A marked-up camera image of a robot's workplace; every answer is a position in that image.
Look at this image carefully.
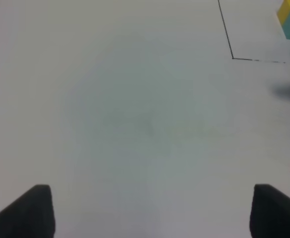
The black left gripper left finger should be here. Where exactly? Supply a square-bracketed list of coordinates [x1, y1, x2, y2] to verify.
[0, 184, 56, 238]

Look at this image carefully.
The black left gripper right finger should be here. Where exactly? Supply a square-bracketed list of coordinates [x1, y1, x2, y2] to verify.
[249, 184, 290, 238]

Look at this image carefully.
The template yellow cube block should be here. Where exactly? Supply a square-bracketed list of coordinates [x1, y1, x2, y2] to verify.
[277, 0, 290, 25]

